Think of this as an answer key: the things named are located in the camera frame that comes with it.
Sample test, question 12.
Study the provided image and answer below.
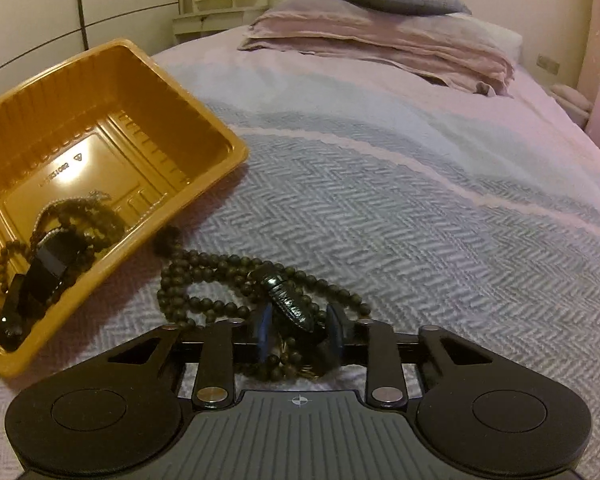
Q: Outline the folded pink blanket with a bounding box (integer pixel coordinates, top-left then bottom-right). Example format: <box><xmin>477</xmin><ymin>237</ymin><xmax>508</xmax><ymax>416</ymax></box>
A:
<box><xmin>237</xmin><ymin>0</ymin><xmax>516</xmax><ymax>98</ymax></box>

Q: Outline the dark green bead necklace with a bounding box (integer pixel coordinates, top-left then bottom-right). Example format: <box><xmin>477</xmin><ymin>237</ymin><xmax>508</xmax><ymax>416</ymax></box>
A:
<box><xmin>152</xmin><ymin>225</ymin><xmax>373</xmax><ymax>378</ymax></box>

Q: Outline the black ridged oval pendant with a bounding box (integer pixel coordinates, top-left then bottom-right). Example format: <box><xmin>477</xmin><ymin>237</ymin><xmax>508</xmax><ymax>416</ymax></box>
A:
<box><xmin>250</xmin><ymin>266</ymin><xmax>327</xmax><ymax>337</ymax></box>

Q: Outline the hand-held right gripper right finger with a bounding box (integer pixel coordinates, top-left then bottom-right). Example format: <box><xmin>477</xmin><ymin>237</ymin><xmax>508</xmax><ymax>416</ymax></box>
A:
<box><xmin>324</xmin><ymin>304</ymin><xmax>497</xmax><ymax>403</ymax></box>

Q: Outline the white pillow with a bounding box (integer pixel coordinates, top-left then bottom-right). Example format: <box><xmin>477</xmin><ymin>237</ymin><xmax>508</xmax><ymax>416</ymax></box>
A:
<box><xmin>270</xmin><ymin>0</ymin><xmax>523</xmax><ymax>58</ymax></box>

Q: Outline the black watch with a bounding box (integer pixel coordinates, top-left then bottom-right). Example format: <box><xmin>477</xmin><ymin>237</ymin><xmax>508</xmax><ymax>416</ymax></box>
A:
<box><xmin>0</xmin><ymin>227</ymin><xmax>93</xmax><ymax>352</ymax></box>

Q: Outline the brown bead necklace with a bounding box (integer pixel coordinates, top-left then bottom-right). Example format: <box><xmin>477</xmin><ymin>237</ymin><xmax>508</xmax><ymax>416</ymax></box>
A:
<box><xmin>0</xmin><ymin>197</ymin><xmax>127</xmax><ymax>306</ymax></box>

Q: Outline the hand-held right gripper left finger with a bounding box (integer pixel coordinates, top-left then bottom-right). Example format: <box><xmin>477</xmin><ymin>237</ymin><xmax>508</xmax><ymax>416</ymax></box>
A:
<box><xmin>107</xmin><ymin>305</ymin><xmax>277</xmax><ymax>408</ymax></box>

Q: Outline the cream wardrobe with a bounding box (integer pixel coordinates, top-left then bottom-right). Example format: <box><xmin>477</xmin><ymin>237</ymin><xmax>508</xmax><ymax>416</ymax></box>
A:
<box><xmin>0</xmin><ymin>0</ymin><xmax>181</xmax><ymax>106</ymax></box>

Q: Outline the pink folded cloth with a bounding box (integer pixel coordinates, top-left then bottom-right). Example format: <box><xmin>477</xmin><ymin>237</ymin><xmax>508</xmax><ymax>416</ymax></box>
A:
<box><xmin>550</xmin><ymin>82</ymin><xmax>593</xmax><ymax>126</ymax></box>

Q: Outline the gold plastic tray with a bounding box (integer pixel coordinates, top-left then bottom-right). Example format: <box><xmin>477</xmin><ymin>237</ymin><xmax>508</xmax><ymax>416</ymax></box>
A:
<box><xmin>0</xmin><ymin>37</ymin><xmax>251</xmax><ymax>378</ymax></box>

